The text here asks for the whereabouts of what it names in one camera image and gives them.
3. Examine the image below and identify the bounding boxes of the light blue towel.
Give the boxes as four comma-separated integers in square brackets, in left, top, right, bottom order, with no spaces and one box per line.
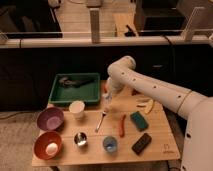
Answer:
[103,93,112,112]

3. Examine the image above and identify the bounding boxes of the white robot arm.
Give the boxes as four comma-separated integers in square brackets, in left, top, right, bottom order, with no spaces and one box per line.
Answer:
[107,56,213,171]

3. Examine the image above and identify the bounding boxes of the purple bowl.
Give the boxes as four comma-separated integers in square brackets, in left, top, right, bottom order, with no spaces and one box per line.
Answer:
[37,107,64,131]

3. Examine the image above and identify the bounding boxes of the red bowl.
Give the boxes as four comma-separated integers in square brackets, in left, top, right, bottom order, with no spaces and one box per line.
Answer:
[34,131,62,160]

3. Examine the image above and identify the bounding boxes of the green sponge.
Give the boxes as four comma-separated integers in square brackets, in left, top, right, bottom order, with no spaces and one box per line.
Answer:
[130,111,148,131]

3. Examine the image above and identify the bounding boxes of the yellow banana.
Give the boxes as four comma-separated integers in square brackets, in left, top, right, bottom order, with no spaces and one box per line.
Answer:
[137,99,154,114]

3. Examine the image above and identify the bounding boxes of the white paper cup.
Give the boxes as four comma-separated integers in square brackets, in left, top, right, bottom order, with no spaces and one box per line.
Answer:
[69,101,85,119]

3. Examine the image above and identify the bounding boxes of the green plastic tray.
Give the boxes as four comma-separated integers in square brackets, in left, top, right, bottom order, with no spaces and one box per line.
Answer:
[49,73,101,106]

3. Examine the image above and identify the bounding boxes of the dark tool in tray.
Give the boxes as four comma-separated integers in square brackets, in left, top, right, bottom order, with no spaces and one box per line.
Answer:
[59,77,92,88]

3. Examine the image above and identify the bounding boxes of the black object on far table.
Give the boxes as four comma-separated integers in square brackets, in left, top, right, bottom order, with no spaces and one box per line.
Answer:
[124,25,136,37]

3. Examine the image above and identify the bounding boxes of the blue glass cup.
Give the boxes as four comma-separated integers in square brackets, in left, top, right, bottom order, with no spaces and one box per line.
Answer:
[103,136,117,153]

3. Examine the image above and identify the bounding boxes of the black remote block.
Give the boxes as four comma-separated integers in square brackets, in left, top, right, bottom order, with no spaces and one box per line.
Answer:
[132,133,152,155]

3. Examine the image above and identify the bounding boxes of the small metal cup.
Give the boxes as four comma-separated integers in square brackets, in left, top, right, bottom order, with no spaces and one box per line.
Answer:
[74,132,87,147]

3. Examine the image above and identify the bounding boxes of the white egg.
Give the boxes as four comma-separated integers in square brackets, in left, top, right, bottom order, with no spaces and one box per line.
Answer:
[46,143,58,155]

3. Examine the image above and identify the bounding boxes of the wooden post left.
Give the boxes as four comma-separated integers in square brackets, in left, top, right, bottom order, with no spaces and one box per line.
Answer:
[90,8,100,43]

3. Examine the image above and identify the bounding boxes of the wooden post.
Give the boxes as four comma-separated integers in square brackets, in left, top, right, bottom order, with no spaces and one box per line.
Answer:
[181,7,205,41]
[90,8,100,43]

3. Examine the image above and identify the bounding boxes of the wooden post right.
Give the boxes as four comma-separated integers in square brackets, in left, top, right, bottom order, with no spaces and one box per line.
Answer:
[181,7,205,41]

